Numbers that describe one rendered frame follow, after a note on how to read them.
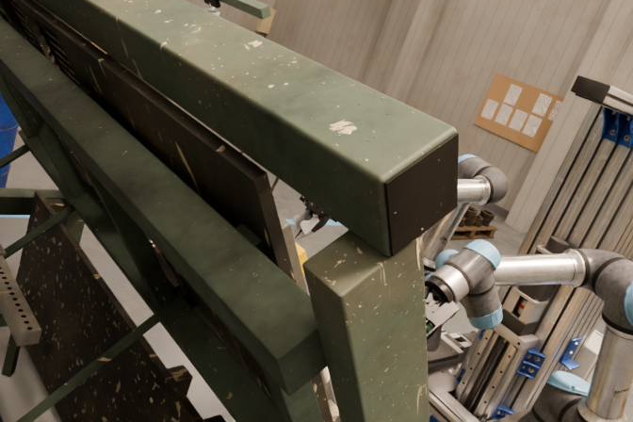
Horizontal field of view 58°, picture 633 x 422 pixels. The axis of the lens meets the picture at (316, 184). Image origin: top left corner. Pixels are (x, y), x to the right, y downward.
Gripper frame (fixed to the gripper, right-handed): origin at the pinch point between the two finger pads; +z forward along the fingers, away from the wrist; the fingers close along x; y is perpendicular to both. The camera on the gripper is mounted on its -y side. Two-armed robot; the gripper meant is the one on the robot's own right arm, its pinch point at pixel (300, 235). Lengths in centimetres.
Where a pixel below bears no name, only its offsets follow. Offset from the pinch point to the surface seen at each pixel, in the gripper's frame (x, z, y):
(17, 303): -16, 59, 49
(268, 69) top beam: 63, -16, 92
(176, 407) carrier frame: 8, 60, 3
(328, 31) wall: -718, -298, -506
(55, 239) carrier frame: -95, 66, 7
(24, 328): -6, 59, 50
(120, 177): 36, 8, 82
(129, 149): 30, 4, 80
